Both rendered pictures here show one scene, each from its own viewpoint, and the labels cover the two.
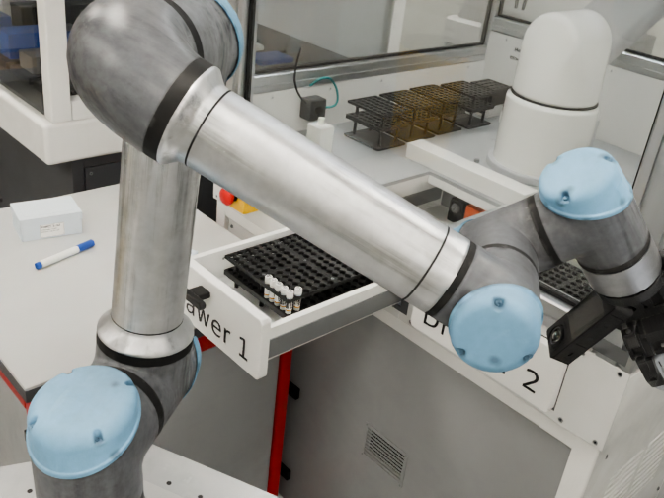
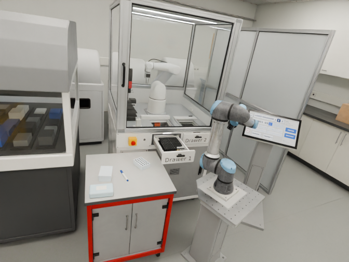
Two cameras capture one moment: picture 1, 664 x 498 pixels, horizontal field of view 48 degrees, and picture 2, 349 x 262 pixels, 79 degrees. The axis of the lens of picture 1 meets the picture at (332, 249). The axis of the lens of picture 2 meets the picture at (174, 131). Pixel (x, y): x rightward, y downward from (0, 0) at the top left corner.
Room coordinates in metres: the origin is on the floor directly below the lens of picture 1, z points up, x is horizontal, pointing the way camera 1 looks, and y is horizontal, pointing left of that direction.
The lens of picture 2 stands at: (0.50, 1.63, 1.77)
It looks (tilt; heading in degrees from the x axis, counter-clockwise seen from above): 23 degrees down; 292
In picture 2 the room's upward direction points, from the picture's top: 8 degrees clockwise
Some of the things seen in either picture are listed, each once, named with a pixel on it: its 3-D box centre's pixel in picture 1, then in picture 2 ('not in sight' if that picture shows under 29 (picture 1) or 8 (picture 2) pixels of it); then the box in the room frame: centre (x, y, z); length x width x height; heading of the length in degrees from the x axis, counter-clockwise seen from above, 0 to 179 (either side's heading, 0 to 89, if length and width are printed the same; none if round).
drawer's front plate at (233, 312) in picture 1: (209, 306); (178, 156); (1.02, 0.19, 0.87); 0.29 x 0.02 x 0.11; 46
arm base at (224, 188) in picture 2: not in sight; (224, 182); (0.60, 0.24, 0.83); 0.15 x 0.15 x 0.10
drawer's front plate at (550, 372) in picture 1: (483, 337); (196, 138); (1.03, -0.26, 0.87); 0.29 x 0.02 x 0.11; 46
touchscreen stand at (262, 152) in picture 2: not in sight; (255, 173); (0.38, -0.62, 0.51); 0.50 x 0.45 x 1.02; 97
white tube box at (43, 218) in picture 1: (46, 217); (105, 173); (1.41, 0.61, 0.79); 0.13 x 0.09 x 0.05; 125
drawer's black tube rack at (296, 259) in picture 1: (303, 275); (170, 145); (1.16, 0.05, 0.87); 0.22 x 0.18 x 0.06; 136
